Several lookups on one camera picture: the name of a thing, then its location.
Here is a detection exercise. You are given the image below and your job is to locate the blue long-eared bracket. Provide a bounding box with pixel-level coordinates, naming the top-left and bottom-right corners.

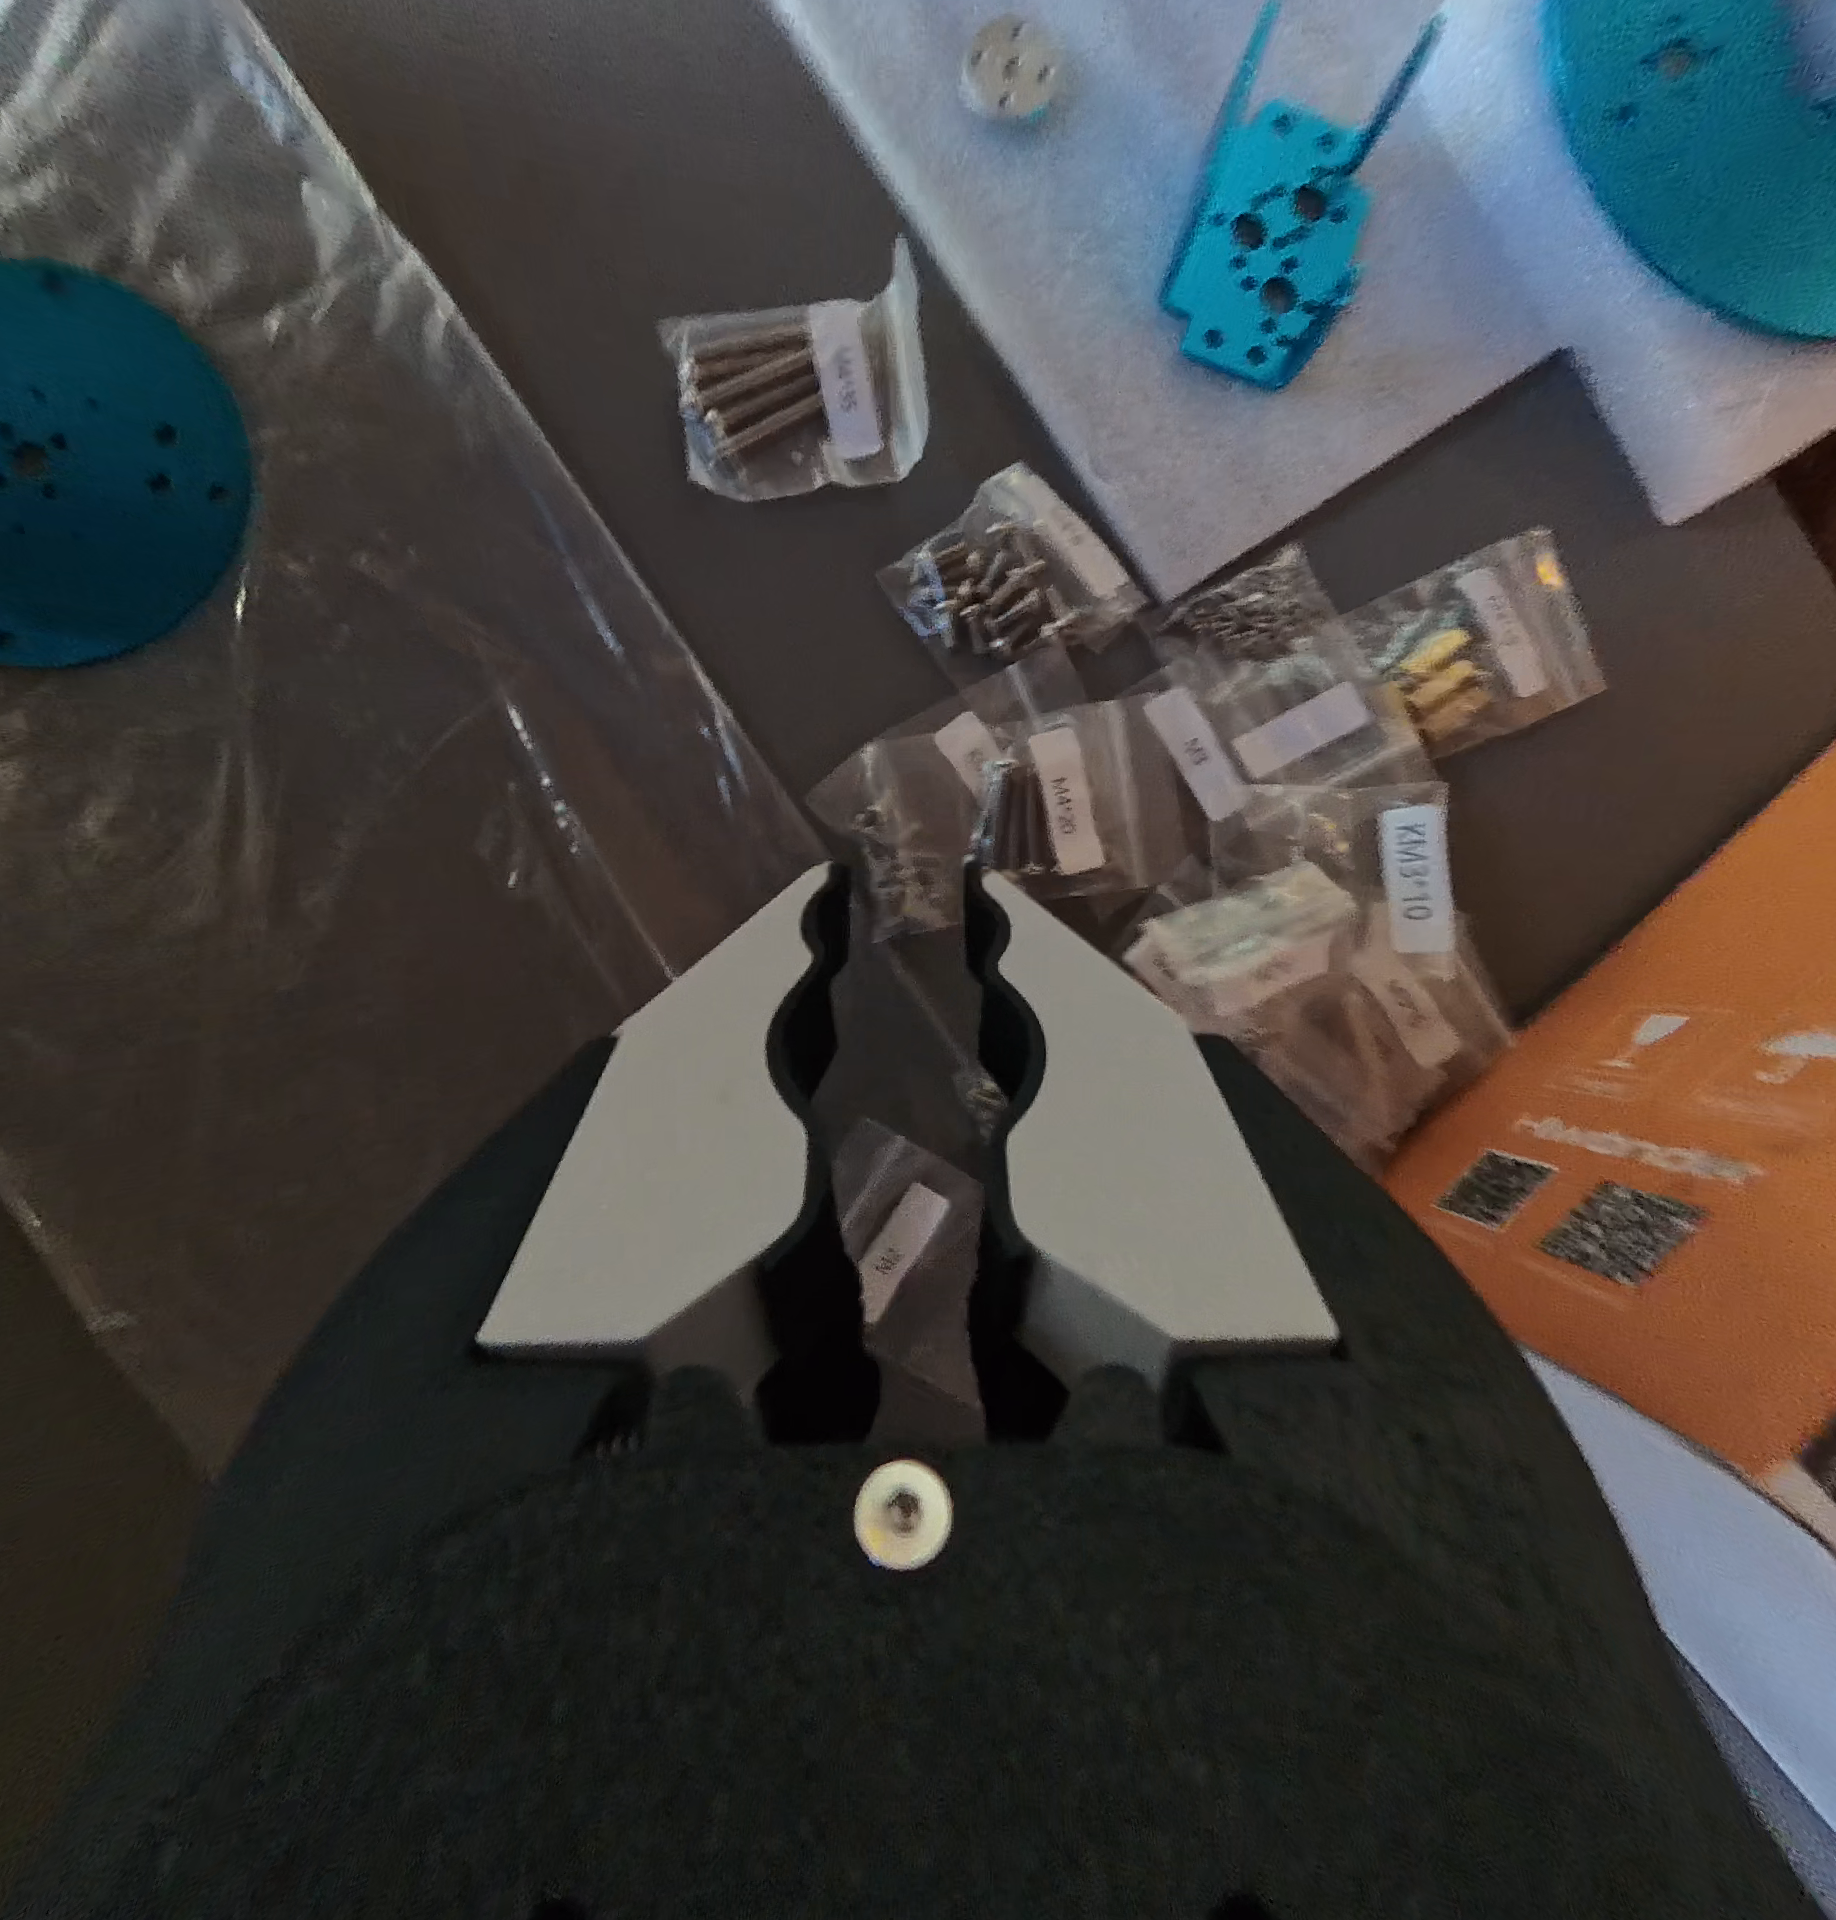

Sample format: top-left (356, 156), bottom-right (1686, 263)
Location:
top-left (1154, 0), bottom-right (1448, 394)

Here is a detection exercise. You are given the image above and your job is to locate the blue round perforated plate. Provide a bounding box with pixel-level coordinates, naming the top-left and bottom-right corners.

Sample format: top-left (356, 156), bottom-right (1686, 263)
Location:
top-left (0, 257), bottom-right (257, 669)

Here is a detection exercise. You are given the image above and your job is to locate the pile of small screw bags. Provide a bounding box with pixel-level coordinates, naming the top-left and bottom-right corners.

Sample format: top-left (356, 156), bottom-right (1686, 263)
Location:
top-left (806, 464), bottom-right (1607, 1178)

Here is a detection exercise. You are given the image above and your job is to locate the large clear plastic bag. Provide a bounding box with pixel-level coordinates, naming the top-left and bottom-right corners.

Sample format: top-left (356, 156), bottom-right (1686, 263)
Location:
top-left (0, 0), bottom-right (829, 1472)

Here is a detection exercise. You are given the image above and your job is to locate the orange and white cardboard box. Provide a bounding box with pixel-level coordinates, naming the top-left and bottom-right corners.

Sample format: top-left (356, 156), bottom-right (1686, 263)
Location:
top-left (1375, 736), bottom-right (1836, 1920)

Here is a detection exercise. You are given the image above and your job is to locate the white foam sheet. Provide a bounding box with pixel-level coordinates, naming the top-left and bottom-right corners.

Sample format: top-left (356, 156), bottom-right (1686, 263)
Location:
top-left (761, 0), bottom-right (1571, 602)

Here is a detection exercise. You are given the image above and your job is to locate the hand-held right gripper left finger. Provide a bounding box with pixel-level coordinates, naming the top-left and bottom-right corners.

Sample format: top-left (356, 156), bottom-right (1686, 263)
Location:
top-left (476, 861), bottom-right (873, 1449)

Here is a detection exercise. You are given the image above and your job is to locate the small labelled clear bag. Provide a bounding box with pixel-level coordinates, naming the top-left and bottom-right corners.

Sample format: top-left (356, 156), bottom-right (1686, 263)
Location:
top-left (830, 1113), bottom-right (1013, 1433)

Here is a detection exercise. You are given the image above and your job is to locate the large blue ring plate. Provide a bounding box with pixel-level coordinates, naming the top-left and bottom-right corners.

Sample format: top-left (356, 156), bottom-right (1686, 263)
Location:
top-left (1539, 0), bottom-right (1836, 345)

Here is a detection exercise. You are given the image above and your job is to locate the bag of long screws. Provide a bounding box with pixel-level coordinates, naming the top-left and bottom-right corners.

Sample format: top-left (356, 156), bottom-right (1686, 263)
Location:
top-left (659, 238), bottom-right (923, 497)

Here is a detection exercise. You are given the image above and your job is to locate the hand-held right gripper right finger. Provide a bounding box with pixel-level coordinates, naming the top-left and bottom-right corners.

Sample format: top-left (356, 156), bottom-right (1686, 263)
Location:
top-left (978, 871), bottom-right (1339, 1449)

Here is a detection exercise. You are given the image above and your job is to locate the small silver round hub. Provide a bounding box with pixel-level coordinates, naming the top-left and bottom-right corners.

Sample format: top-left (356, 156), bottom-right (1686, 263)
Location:
top-left (960, 14), bottom-right (1073, 124)

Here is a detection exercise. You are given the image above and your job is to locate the grey desk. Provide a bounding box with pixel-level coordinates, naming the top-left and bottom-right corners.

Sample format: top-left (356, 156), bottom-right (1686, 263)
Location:
top-left (0, 0), bottom-right (1836, 1920)

